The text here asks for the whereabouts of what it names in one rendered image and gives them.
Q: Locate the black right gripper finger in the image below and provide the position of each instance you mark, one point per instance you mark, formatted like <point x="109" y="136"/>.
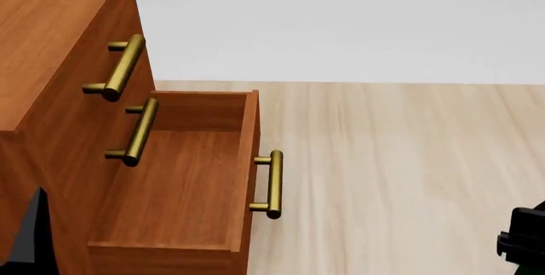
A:
<point x="504" y="244"/>

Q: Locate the open wooden drawer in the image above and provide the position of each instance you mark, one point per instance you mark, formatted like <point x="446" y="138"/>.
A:
<point x="183" y="179"/>

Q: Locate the brown wooden cabinet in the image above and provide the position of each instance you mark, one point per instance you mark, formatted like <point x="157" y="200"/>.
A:
<point x="64" y="32"/>

